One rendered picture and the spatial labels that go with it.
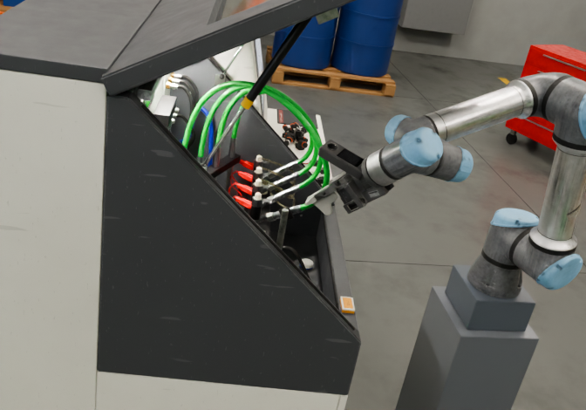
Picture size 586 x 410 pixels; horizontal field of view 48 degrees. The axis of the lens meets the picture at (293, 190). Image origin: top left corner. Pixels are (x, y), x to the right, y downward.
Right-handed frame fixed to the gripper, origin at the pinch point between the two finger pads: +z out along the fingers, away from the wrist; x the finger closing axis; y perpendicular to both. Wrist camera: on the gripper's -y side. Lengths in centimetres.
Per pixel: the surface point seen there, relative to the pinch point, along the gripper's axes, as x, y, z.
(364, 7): 422, -66, 254
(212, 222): -29.5, -9.4, -1.8
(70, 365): -55, 0, 40
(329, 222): 26.3, 13.9, 30.8
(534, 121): 401, 97, 163
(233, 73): 27, -38, 29
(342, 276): 5.2, 23.3, 15.3
